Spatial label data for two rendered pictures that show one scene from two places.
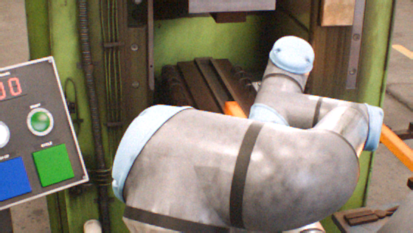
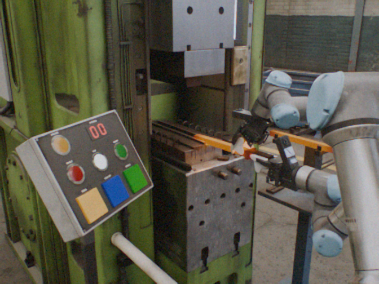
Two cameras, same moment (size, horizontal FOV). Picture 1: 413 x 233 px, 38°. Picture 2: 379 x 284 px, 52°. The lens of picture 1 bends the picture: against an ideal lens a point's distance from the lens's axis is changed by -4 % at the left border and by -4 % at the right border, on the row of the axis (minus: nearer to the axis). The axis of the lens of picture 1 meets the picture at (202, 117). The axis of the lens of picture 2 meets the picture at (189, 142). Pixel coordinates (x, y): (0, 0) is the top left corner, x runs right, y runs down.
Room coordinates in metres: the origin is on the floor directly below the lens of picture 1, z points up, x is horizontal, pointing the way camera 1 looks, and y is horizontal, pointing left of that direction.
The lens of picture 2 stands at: (0.02, 0.65, 1.49)
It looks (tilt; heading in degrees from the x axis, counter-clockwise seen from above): 18 degrees down; 334
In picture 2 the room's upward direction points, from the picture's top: straight up
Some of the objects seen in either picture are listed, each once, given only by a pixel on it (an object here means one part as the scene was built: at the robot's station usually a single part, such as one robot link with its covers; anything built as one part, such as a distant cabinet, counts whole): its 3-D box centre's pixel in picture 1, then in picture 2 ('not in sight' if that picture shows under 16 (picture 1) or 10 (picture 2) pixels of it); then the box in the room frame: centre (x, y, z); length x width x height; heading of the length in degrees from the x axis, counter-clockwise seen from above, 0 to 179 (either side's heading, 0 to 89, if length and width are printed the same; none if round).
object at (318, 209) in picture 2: not in sight; (325, 218); (0.78, -0.19, 0.90); 0.11 x 0.08 x 0.11; 138
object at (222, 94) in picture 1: (218, 86); (177, 131); (1.54, -0.04, 0.99); 0.42 x 0.05 x 0.01; 12
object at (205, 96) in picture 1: (209, 99); (173, 140); (1.54, -0.02, 0.96); 0.42 x 0.20 x 0.09; 12
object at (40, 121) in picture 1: (40, 122); (120, 151); (1.13, 0.34, 1.09); 0.05 x 0.03 x 0.04; 102
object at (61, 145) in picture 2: not in sight; (61, 145); (1.04, 0.52, 1.16); 0.05 x 0.03 x 0.04; 102
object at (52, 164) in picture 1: (52, 165); (134, 178); (1.09, 0.31, 1.01); 0.07 x 0.05 x 0.07; 127
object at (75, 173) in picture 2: not in sight; (75, 173); (1.01, 0.50, 1.09); 0.05 x 0.03 x 0.04; 102
